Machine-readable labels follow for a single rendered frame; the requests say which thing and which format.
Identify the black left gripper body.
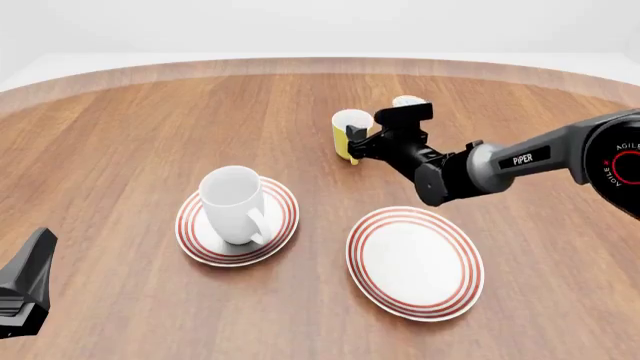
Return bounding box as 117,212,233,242
0,287,52,338

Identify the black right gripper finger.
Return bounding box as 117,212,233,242
345,123,370,143

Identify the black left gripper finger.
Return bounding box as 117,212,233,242
0,226,59,310

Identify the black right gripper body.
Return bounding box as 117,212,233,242
347,129,397,162

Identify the yellow and white mug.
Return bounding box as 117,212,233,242
331,108,375,167

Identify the white patterned mug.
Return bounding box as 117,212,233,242
391,95,427,108

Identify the white plate with red rings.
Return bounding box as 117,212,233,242
345,205,486,324
174,175,301,268

